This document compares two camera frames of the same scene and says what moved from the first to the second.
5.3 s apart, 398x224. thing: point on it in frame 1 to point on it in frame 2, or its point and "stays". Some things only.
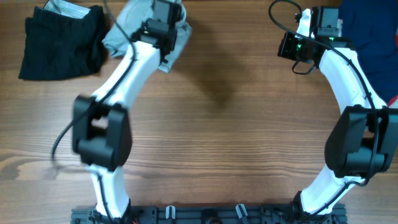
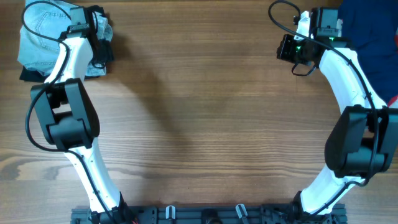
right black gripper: [284, 48] stays
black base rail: [270, 214] stays
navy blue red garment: [371, 26] stays
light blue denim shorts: [132, 15] to [43, 23]
